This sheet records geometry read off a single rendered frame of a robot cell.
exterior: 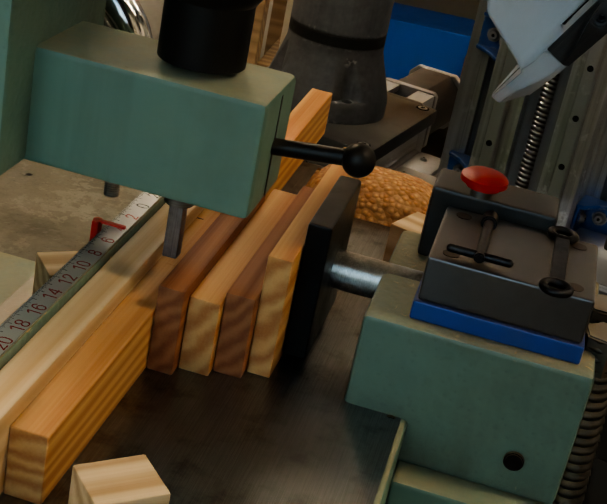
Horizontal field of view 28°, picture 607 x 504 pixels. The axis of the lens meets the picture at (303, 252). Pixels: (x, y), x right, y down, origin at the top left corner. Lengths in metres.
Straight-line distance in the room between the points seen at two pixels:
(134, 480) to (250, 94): 0.23
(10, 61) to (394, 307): 0.26
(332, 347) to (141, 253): 0.14
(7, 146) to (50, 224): 2.29
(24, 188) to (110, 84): 2.48
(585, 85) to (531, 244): 0.71
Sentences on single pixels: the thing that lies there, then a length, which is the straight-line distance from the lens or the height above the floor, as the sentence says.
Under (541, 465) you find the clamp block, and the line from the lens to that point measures 0.74.
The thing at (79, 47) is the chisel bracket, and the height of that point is 1.07.
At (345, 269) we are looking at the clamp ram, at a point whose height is 0.96.
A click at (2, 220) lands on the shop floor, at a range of 3.00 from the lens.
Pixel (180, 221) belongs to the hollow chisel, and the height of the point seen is 0.98.
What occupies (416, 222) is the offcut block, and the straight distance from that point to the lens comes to 0.91.
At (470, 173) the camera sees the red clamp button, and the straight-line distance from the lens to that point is 0.77.
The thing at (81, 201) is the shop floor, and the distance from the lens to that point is 3.14.
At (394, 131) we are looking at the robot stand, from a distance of 1.46.
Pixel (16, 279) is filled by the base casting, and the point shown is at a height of 0.80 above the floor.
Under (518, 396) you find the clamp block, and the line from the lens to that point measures 0.72.
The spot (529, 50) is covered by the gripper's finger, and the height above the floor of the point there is 1.11.
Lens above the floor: 1.28
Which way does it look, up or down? 25 degrees down
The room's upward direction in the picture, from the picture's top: 12 degrees clockwise
